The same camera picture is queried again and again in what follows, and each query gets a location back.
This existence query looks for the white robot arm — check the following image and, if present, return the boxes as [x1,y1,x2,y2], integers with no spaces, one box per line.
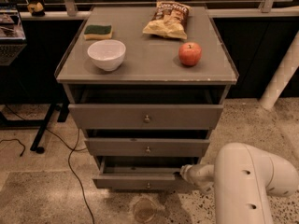
[180,143,299,224]

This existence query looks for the grey middle drawer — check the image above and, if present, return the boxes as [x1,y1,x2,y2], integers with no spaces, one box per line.
[85,138,209,157]

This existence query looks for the black desk frame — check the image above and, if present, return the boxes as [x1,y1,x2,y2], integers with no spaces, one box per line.
[0,104,69,154]

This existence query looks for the round floor drain cover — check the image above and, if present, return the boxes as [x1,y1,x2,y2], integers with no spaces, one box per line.
[131,197,157,224]

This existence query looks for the red apple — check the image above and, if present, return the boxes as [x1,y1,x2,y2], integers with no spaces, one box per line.
[178,42,202,66]

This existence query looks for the grey top drawer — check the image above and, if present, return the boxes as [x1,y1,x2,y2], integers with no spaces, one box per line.
[69,104,223,130]

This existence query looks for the grey bottom drawer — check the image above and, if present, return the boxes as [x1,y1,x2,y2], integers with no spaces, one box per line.
[93,156,198,190]

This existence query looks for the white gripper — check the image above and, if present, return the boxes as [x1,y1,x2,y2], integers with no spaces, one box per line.
[179,164,214,194]

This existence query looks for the small yellow black object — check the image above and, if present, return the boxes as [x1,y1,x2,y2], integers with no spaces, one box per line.
[27,2,45,16]

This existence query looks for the grey drawer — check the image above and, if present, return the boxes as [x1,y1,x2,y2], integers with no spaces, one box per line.
[93,156,198,190]
[69,104,223,130]
[85,138,209,157]

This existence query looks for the green yellow sponge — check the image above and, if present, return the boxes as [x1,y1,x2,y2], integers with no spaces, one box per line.
[84,25,112,40]

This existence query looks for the grey drawer cabinet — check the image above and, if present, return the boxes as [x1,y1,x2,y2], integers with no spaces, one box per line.
[54,4,240,179]

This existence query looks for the short black cable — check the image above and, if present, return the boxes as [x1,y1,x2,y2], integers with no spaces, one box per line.
[0,138,26,158]

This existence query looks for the yellow brown chip bag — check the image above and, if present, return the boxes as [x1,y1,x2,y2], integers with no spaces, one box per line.
[143,1,191,39]

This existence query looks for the white diagonal pillar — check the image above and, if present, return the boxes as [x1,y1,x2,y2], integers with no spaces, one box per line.
[259,32,299,110]

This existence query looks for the white ceramic bowl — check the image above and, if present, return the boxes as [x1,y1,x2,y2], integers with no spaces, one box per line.
[87,39,126,71]

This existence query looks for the laptop on desk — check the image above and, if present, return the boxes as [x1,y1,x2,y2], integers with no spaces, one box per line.
[0,3,27,66]

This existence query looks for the black floor cable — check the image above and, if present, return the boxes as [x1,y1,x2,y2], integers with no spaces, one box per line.
[4,105,96,224]

